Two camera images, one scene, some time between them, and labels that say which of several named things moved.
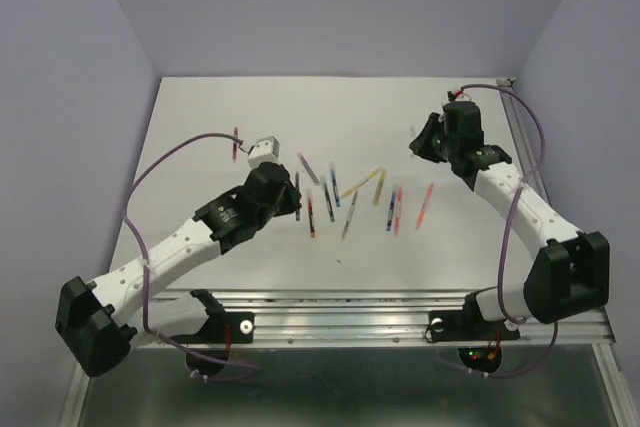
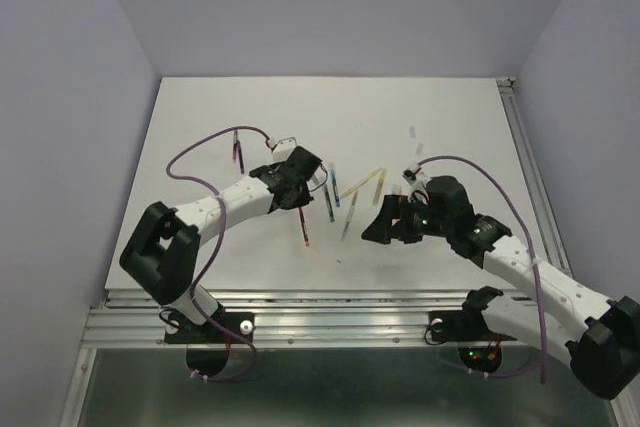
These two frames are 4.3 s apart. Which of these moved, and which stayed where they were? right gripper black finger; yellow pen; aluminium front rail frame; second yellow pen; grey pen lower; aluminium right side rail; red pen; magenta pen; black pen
Moved: right gripper black finger; black pen; red pen
Stayed: aluminium front rail frame; grey pen lower; second yellow pen; magenta pen; yellow pen; aluminium right side rail
